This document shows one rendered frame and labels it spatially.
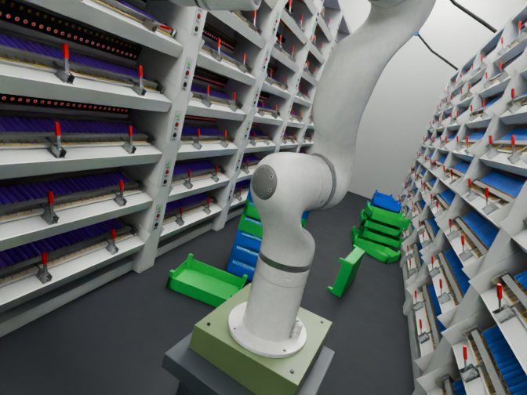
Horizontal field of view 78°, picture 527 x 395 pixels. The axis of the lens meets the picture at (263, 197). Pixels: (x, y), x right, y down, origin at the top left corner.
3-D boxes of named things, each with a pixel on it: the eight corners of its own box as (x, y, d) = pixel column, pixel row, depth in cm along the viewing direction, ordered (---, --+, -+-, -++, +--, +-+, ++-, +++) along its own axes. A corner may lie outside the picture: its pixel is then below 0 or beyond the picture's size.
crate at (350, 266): (354, 279, 198) (342, 273, 201) (365, 250, 192) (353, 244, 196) (339, 298, 172) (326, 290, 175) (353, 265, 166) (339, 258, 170)
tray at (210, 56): (252, 86, 182) (266, 64, 177) (192, 63, 127) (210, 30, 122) (226, 65, 186) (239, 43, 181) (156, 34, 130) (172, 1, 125)
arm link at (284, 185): (321, 266, 73) (351, 164, 67) (262, 284, 60) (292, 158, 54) (284, 244, 81) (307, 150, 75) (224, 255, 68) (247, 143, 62)
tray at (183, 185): (227, 185, 199) (238, 168, 194) (163, 204, 143) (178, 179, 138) (202, 164, 202) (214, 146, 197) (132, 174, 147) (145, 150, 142)
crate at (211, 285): (243, 289, 154) (248, 275, 152) (230, 313, 135) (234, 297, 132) (186, 266, 158) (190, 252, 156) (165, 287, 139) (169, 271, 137)
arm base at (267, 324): (312, 322, 84) (332, 258, 79) (294, 371, 66) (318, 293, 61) (246, 295, 89) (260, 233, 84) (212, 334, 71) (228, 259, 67)
